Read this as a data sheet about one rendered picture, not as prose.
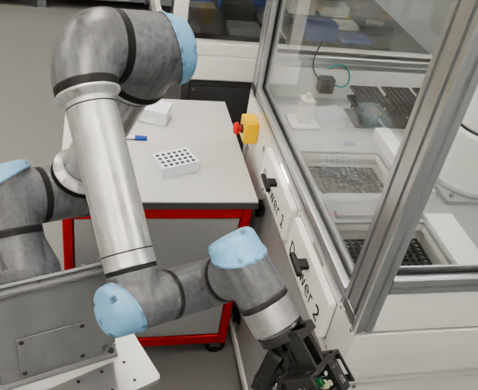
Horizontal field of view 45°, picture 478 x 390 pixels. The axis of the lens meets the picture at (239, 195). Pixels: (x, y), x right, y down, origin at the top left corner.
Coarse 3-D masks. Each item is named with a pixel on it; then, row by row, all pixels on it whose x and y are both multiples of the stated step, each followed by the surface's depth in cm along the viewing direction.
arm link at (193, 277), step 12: (192, 264) 88; (204, 264) 87; (180, 276) 85; (192, 276) 86; (204, 276) 85; (192, 288) 85; (204, 288) 86; (192, 300) 84; (204, 300) 86; (216, 300) 86; (192, 312) 86
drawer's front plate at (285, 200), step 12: (264, 156) 170; (264, 168) 170; (276, 168) 160; (276, 180) 158; (276, 192) 158; (288, 192) 151; (288, 204) 148; (276, 216) 158; (288, 216) 148; (288, 228) 149
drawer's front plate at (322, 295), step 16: (288, 240) 148; (304, 240) 137; (288, 256) 148; (304, 256) 136; (304, 272) 136; (320, 272) 129; (304, 288) 136; (320, 288) 126; (320, 304) 126; (320, 320) 126; (320, 336) 127
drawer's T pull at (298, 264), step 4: (292, 252) 135; (292, 256) 134; (292, 260) 133; (296, 260) 133; (300, 260) 134; (304, 260) 134; (292, 264) 133; (296, 264) 132; (300, 264) 132; (304, 264) 133; (308, 264) 133; (296, 268) 131; (300, 268) 132; (304, 268) 132; (308, 268) 133; (296, 272) 130; (300, 272) 130; (300, 276) 130
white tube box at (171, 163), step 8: (160, 152) 181; (168, 152) 182; (176, 152) 182; (184, 152) 183; (152, 160) 180; (160, 160) 177; (168, 160) 178; (176, 160) 179; (184, 160) 179; (192, 160) 181; (160, 168) 176; (168, 168) 175; (176, 168) 177; (184, 168) 179; (192, 168) 180; (168, 176) 177
